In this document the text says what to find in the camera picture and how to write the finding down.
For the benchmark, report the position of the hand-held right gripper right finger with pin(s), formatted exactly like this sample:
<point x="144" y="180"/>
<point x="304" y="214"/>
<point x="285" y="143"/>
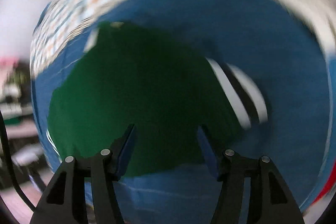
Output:
<point x="208" y="153"/>

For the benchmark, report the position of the red printed sheet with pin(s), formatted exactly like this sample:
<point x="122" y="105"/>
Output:
<point x="324" y="191"/>

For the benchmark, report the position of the blue striped plaid bed sheet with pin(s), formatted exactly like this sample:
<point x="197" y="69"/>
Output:
<point x="288" y="82"/>

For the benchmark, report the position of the green varsity jacket cream sleeves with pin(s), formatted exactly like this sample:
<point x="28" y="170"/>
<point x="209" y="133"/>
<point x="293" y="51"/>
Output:
<point x="144" y="87"/>

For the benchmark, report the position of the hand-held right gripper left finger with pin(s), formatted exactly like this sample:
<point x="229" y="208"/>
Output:
<point x="126" y="151"/>

